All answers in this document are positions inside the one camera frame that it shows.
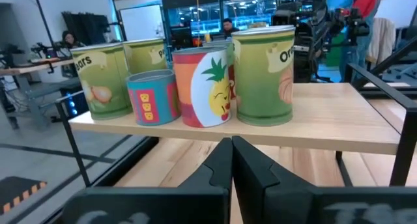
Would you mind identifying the black panel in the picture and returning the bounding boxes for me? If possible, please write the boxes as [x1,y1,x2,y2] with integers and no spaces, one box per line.
[61,10,112,46]

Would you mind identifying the black aluminium table frame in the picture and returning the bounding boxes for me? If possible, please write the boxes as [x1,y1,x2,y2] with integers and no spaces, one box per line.
[42,35,417,224]

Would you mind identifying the pineapple picture can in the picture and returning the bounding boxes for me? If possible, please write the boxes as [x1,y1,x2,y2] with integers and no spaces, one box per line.
[171,46,233,129]

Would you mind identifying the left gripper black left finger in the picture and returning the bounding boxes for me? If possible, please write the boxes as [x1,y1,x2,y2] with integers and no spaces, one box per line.
[178,137,234,189]

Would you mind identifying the light wooden shelf black frame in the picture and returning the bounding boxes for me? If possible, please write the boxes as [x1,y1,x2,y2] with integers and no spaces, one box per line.
[54,63,417,188]

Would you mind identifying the black mat orange striped edge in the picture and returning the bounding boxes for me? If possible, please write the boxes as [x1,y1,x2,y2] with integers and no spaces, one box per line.
[0,175,48,216]

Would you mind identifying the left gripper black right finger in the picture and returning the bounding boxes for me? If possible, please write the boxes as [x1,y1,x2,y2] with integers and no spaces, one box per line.
[232,135,316,224]

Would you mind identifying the short blue can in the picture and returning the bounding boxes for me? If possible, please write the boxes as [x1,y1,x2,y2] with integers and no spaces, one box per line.
[126,69,182,126]

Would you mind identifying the white garment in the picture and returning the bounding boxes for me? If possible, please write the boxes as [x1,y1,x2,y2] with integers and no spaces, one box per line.
[367,17,397,66]

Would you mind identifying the white board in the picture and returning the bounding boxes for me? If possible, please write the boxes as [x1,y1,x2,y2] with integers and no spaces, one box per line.
[119,4,165,42]

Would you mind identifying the green can cream banner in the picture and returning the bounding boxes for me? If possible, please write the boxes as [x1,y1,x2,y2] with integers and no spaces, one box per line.
[122,37,169,76]

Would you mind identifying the person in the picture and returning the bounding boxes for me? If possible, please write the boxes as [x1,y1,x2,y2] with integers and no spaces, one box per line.
[222,18,241,40]
[61,30,87,50]
[338,0,390,83]

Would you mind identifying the green oranges can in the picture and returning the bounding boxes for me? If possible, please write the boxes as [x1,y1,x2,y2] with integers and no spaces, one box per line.
[230,24,296,127]

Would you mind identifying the green pears can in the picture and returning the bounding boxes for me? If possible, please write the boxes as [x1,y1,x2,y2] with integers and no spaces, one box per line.
[69,42,134,121]

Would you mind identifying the wood top desk grey legs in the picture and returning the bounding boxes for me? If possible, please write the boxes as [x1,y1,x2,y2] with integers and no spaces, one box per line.
[0,43,76,131]

